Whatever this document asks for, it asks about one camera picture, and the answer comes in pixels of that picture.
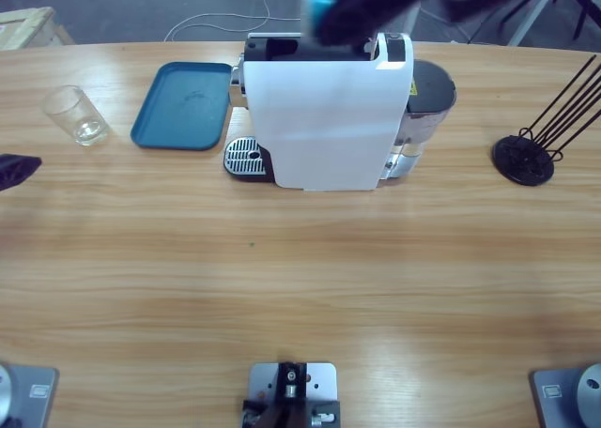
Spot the water tank with black lid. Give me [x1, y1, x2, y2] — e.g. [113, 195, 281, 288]
[393, 59, 457, 160]

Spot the metal drip tray grate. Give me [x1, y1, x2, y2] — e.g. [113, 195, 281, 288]
[223, 136, 267, 175]

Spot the black metal chair frame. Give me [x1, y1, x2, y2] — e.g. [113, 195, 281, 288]
[497, 0, 601, 39]

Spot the grey camera mount plate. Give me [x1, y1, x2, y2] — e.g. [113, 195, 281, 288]
[241, 360, 342, 428]

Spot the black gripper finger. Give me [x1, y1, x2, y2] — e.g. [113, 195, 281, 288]
[0, 153, 42, 192]

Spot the blue coffee capsule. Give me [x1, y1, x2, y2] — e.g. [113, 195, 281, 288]
[303, 0, 338, 28]

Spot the clear drinking glass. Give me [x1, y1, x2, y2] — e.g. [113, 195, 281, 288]
[42, 84, 110, 147]

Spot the black capsule holder with rods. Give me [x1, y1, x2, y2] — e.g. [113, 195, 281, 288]
[491, 55, 601, 187]

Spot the black power cable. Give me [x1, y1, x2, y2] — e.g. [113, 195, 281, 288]
[467, 9, 513, 44]

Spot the white metal frame leg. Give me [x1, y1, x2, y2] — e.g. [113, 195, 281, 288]
[508, 0, 564, 48]
[402, 3, 424, 35]

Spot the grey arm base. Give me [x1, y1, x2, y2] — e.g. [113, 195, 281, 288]
[529, 362, 601, 428]
[0, 361, 61, 428]

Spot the blue plastic tray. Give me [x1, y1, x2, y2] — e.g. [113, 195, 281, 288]
[130, 61, 235, 152]

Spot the wooden crate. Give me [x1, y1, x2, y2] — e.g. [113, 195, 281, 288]
[0, 6, 76, 53]

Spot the white floor cable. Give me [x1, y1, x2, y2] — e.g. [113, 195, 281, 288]
[163, 0, 470, 43]

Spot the white capsule coffee machine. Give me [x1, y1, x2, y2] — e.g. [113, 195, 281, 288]
[223, 32, 417, 193]

